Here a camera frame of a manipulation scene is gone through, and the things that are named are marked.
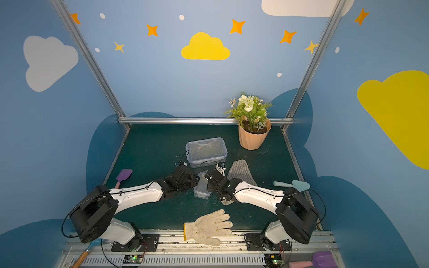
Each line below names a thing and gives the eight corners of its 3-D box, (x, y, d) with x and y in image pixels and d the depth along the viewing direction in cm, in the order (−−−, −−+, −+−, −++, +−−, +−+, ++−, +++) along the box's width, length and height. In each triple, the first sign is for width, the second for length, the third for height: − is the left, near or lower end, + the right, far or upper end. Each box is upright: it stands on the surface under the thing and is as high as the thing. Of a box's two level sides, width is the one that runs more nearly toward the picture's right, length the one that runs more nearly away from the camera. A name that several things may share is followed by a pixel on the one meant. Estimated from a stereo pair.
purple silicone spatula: (114, 188, 93) (112, 186, 91) (122, 170, 100) (120, 168, 99) (126, 188, 93) (124, 186, 91) (132, 170, 100) (131, 168, 99)
